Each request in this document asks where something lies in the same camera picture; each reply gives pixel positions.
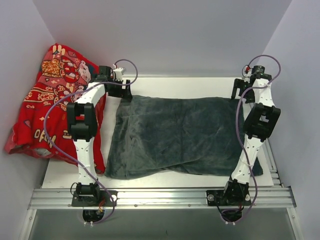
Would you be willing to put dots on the aluminium right side rail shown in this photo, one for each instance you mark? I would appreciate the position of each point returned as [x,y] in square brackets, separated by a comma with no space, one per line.
[272,165]

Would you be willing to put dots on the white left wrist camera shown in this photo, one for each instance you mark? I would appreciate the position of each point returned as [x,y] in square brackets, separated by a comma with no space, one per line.
[118,74]

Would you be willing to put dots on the aluminium rail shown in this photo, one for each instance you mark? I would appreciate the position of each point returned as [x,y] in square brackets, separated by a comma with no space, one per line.
[156,198]
[272,165]

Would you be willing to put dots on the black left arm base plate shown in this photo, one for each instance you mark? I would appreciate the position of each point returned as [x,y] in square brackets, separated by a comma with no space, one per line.
[101,199]

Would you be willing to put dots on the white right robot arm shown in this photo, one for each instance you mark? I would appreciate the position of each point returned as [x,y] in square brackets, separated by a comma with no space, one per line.
[254,88]

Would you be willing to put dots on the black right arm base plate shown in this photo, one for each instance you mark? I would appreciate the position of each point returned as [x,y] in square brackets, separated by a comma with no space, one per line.
[221,199]

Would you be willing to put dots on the aluminium front rail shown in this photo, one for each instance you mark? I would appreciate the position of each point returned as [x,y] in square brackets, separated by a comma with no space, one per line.
[156,198]

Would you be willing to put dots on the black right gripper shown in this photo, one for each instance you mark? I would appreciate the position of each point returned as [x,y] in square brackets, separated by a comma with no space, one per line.
[241,86]

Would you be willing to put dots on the red cartoon print pillow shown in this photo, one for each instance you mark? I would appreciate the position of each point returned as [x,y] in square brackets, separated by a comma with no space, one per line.
[41,127]

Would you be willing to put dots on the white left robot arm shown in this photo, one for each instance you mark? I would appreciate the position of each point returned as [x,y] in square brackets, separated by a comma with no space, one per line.
[82,125]

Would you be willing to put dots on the grey plush pillowcase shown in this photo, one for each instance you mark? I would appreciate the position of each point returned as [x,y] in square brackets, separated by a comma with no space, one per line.
[194,136]

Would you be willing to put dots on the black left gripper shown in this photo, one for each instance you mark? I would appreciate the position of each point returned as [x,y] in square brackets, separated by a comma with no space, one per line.
[119,89]

